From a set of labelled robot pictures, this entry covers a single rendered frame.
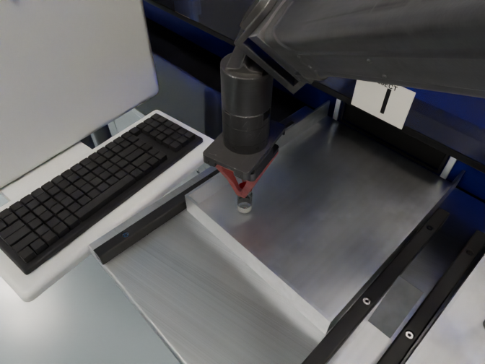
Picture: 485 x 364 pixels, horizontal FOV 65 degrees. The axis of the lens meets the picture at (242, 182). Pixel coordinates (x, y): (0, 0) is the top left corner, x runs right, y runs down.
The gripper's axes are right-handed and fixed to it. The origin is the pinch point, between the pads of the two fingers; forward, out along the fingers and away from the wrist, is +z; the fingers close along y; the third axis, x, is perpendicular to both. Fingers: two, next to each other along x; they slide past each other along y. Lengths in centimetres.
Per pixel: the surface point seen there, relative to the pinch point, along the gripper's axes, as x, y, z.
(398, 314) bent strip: -24.2, -6.4, 1.6
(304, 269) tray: -12.2, -5.0, 4.3
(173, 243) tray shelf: 5.3, -10.6, 4.7
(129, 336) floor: 40, -8, 93
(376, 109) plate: -11.8, 16.9, -7.5
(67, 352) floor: 55, -23, 93
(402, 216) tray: -21.0, 10.5, 4.3
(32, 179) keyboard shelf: 41.9, -9.1, 13.3
